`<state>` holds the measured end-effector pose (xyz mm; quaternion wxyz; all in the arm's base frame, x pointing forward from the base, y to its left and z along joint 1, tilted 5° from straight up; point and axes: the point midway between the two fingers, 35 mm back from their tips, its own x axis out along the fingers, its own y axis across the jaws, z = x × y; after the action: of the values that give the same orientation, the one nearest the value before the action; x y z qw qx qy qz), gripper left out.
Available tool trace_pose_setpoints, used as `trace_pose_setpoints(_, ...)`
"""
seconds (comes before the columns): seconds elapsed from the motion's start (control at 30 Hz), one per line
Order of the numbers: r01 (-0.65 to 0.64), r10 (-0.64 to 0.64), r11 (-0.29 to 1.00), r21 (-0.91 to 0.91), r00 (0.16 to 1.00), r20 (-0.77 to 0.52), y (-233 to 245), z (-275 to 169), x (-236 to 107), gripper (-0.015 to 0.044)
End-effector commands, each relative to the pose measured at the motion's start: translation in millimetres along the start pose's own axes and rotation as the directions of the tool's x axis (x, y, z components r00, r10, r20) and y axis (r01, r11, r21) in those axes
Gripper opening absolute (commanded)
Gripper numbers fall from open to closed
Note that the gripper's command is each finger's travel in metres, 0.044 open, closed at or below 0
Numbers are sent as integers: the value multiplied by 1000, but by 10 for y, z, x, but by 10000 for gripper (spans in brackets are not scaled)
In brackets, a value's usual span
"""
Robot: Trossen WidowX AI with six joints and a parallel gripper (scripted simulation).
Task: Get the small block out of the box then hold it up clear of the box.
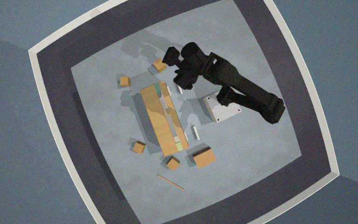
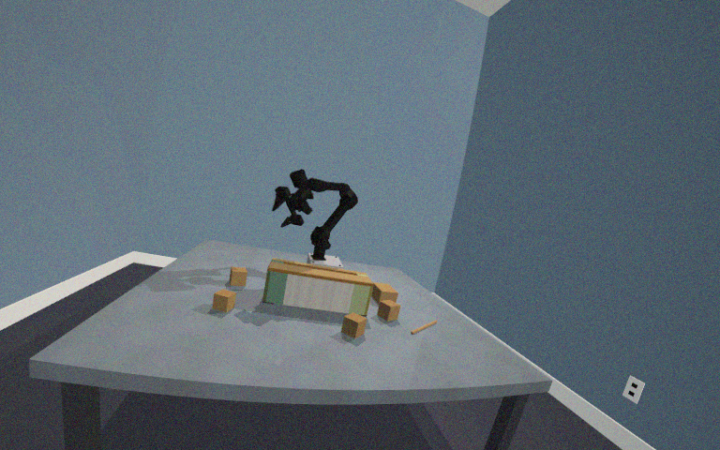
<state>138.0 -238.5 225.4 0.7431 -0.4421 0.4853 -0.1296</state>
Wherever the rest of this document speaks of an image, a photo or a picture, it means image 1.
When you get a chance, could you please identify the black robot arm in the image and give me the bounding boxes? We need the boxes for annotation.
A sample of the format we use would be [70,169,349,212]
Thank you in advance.
[173,42,285,124]

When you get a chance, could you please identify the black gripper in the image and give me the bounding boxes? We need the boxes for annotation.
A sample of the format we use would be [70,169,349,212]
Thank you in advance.
[162,47,199,84]

